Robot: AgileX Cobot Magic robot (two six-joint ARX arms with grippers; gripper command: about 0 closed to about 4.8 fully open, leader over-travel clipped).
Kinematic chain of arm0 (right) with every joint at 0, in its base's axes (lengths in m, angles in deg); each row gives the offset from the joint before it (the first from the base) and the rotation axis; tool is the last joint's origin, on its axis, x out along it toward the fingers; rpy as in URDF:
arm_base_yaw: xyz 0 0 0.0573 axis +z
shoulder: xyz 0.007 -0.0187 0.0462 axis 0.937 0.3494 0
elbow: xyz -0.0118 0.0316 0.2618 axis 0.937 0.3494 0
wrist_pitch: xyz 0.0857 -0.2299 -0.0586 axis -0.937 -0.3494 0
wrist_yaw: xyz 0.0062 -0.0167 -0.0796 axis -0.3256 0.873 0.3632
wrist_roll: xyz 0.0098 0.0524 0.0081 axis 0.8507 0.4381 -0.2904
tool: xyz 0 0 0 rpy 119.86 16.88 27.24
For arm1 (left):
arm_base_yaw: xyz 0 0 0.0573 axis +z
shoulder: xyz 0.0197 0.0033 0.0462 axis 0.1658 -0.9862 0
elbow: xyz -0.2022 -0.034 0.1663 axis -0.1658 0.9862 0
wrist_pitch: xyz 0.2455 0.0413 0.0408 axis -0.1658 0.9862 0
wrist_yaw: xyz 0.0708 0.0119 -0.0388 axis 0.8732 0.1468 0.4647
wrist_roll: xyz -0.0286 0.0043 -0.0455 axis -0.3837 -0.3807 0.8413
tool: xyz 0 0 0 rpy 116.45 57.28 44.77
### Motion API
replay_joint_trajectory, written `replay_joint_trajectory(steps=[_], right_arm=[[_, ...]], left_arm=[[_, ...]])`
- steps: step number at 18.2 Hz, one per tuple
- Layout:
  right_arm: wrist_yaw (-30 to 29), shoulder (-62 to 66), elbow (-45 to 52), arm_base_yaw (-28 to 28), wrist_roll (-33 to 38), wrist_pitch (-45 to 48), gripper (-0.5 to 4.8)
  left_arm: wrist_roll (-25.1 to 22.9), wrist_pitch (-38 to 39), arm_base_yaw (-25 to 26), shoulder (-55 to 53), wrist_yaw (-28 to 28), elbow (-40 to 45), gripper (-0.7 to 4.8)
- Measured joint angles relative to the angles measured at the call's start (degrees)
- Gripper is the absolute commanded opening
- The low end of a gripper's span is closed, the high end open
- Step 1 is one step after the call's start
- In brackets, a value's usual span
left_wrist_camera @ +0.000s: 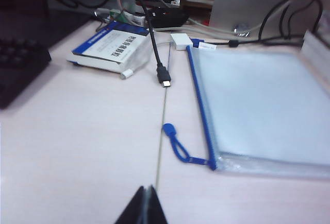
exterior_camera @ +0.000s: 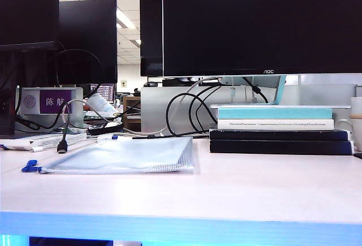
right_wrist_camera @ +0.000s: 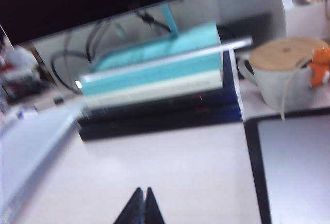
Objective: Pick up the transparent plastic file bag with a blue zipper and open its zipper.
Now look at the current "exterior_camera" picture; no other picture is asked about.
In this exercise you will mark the teal book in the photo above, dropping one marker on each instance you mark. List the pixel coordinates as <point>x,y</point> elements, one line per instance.
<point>274,113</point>

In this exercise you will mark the small distant lit screen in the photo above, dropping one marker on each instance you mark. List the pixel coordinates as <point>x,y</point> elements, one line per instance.
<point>107,91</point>

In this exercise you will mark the wooden shelf box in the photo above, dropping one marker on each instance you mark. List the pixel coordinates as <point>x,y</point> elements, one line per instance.
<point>131,100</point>

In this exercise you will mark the white mug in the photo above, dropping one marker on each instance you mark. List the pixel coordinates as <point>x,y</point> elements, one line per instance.
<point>357,124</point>

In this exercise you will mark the large black AOC monitor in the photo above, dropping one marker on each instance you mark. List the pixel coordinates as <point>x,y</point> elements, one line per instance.
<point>254,25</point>

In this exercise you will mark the thin black book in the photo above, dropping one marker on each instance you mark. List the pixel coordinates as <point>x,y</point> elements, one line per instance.
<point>277,135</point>

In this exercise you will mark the small black rounded device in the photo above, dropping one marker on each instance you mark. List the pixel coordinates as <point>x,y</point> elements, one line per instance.
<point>150,84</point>

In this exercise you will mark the black flat device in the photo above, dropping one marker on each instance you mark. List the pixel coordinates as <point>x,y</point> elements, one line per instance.
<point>175,82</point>

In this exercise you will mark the white adapter with blue connector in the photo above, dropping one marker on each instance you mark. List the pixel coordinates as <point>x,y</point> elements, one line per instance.
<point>106,137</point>

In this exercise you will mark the silver monitor stand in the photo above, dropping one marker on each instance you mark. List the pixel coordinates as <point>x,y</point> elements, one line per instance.
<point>268,83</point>

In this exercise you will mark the silver nameplate with purple sign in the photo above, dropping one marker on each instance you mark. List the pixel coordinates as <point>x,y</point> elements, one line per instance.
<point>53,101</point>

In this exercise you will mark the thick black book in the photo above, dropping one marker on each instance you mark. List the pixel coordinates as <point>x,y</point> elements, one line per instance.
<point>277,147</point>

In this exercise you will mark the folded white paper booklet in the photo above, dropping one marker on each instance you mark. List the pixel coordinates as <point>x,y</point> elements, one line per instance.
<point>42,142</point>

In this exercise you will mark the small black flat object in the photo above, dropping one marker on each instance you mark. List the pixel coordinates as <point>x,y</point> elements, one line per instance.
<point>358,155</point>

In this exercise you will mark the white book with printed spine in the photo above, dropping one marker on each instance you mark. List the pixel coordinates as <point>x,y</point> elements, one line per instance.
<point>274,124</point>

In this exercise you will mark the small yellow wall sign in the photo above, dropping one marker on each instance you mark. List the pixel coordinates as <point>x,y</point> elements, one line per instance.
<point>123,83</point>

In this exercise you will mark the white cylindrical bottle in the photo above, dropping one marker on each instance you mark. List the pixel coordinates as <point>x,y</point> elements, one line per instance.
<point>99,103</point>

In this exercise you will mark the white hanging connector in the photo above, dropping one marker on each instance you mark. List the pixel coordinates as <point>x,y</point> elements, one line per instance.
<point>233,92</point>

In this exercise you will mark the black monitor rear side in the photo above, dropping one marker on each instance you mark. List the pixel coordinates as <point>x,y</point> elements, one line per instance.
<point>87,25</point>

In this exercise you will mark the narrow black monitor glossy bezel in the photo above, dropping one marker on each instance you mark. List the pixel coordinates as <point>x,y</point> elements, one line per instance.
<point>151,31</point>

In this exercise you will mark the transparent file bag blue zipper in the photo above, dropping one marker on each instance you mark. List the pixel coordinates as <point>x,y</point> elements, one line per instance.
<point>127,155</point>

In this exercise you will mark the black monitor with button row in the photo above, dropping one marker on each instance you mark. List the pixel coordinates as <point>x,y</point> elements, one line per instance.
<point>28,8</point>

